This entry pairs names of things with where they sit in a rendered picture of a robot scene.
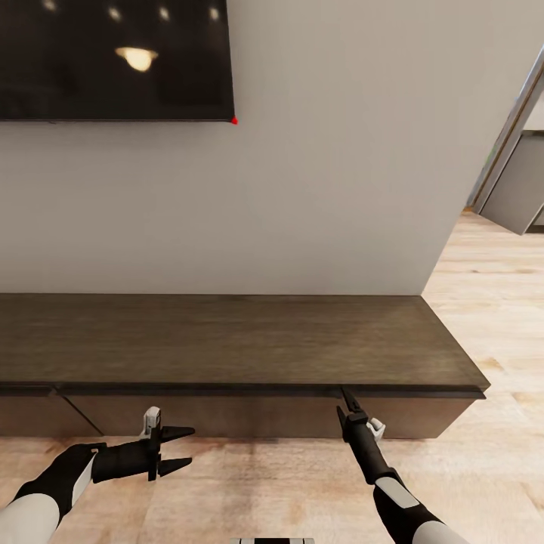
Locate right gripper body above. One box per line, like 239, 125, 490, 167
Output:
342, 408, 382, 462

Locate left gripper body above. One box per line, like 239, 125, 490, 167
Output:
115, 427, 159, 481

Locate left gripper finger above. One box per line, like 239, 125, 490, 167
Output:
157, 454, 192, 477
157, 426, 195, 452

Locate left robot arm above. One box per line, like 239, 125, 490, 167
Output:
0, 406, 195, 544

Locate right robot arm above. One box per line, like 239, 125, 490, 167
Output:
336, 385, 471, 544

